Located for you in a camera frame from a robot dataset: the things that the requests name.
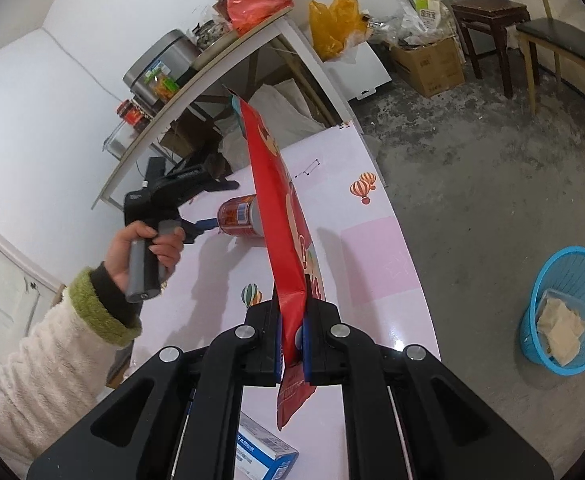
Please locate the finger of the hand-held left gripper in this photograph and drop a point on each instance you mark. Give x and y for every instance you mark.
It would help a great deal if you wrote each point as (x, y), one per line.
(207, 223)
(222, 186)

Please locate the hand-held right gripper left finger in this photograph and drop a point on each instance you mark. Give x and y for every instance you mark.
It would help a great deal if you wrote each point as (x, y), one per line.
(257, 340)

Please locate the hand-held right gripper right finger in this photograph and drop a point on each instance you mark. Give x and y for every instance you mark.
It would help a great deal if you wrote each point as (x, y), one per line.
(322, 345)

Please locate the red drink can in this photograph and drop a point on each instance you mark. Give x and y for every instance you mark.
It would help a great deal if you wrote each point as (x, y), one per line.
(235, 215)

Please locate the red snack bag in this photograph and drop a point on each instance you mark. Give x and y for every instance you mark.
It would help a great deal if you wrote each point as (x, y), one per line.
(277, 210)

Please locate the blue plastic basket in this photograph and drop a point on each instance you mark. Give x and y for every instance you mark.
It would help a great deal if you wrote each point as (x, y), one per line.
(532, 345)

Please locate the beige paper bag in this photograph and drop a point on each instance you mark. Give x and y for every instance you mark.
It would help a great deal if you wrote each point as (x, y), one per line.
(562, 325)

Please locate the clear plastic snack bag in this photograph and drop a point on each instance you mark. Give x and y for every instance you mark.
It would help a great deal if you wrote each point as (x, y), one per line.
(570, 296)

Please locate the person's left forearm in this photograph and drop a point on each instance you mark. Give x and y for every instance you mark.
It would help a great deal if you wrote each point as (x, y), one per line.
(37, 360)

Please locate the person's left hand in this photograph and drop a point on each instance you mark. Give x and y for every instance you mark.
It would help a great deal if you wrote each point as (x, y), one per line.
(120, 255)

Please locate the plain brown carton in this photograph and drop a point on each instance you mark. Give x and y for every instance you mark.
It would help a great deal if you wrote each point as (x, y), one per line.
(187, 135)

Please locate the clear plastic container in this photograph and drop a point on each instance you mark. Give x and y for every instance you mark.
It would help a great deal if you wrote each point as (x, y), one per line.
(117, 145)

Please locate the dark sauce jar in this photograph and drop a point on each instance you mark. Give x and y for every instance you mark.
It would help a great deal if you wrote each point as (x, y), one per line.
(135, 116)

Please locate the white sack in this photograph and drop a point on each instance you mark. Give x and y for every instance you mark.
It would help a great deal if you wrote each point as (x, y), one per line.
(292, 110)

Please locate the blue toothpaste box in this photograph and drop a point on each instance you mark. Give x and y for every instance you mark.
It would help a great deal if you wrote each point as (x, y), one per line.
(267, 450)

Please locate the round plate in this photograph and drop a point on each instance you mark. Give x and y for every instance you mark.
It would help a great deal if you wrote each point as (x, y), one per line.
(207, 58)

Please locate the silver rice cooker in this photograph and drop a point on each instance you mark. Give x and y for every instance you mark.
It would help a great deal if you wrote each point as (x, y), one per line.
(162, 55)

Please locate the wooden side table white legs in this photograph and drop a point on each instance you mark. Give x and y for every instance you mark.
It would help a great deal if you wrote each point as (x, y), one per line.
(317, 77)

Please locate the glass jar of dried food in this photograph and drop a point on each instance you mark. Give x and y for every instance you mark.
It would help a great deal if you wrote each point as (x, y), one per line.
(211, 34)

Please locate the brown food packet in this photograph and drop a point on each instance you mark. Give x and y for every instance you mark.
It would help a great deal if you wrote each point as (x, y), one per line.
(221, 7)

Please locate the white door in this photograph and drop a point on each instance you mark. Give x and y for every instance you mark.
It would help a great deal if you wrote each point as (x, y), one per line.
(2, 285)

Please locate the red plastic bag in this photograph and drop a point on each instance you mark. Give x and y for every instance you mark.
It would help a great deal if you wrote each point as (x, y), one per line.
(257, 2)

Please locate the yellow plastic bag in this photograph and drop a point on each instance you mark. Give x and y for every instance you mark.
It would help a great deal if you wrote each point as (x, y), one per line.
(332, 25)

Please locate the open cardboard box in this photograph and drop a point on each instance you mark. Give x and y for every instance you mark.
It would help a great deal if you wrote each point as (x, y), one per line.
(432, 70)

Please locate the white plastic bags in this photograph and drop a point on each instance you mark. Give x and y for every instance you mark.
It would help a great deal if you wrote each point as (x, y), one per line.
(417, 30)

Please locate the green and white package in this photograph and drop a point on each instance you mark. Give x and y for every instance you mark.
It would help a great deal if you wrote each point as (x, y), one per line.
(430, 10)

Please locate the dark wooden stool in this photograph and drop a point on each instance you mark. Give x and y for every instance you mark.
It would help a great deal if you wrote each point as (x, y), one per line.
(490, 6)

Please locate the wooden chair dark seat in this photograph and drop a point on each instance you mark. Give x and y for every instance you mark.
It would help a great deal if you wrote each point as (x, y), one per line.
(567, 42)

